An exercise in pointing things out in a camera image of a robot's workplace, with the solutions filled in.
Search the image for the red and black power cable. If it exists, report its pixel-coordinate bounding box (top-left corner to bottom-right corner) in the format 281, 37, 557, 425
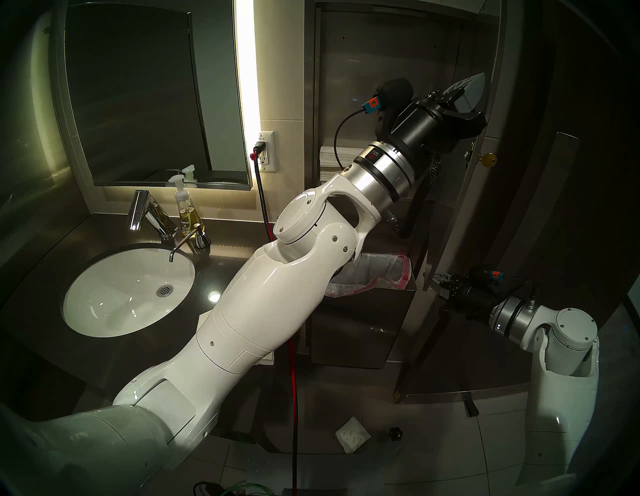
250, 141, 301, 496

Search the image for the cabinet door with metal edge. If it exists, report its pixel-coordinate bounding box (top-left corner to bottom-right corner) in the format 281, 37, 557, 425
500, 132, 581, 311

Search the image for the white wall power outlet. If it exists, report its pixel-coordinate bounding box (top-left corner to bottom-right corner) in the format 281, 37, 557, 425
257, 131, 277, 173

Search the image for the thin black left camera cable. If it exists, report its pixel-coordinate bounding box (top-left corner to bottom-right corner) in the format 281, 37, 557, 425
333, 107, 371, 171

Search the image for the black left arm hose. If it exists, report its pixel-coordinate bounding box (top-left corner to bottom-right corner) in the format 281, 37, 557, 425
395, 152, 443, 236

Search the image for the vertical wall light strip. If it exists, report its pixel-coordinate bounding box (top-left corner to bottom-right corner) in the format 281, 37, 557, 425
234, 0, 262, 146

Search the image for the green cable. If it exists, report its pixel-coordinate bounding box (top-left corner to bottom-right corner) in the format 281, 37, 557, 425
222, 481, 276, 496

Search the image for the stainless steel dispenser cabinet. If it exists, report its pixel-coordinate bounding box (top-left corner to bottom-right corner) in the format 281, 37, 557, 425
304, 0, 501, 371

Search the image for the chrome soap pump spout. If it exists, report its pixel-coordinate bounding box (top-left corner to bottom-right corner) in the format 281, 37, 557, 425
168, 223, 212, 263

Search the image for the chrome sink faucet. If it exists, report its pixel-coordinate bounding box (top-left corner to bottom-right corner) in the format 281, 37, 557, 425
129, 190, 179, 240

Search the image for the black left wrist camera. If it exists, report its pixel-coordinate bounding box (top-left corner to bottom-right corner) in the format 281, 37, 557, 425
362, 77, 415, 126

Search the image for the pink trash bin liner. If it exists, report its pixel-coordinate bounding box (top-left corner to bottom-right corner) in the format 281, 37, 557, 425
325, 252, 413, 298

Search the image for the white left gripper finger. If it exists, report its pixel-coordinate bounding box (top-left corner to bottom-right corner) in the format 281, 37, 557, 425
440, 73, 488, 151
435, 76, 476, 107

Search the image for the white crumpled paper towel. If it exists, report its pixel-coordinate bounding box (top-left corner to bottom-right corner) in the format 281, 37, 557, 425
335, 416, 372, 455

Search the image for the framed wall mirror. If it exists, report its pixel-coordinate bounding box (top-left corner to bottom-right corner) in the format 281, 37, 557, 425
52, 2, 253, 192

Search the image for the yellow liquid soap bottle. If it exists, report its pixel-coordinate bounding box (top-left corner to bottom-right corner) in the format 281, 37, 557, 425
169, 175, 206, 237

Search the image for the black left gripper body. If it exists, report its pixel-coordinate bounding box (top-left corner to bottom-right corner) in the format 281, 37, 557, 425
387, 99, 453, 162

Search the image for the white oval sink basin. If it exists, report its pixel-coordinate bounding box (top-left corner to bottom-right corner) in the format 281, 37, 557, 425
62, 242, 197, 338

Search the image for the paper towel stack inside dispenser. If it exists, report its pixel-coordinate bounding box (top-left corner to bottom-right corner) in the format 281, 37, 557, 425
318, 145, 361, 183

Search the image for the stainless steel waste bin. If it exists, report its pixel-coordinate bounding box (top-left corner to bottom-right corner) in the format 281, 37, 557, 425
307, 280, 418, 370

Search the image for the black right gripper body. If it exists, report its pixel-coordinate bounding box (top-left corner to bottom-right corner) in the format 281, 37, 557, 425
452, 277, 498, 321

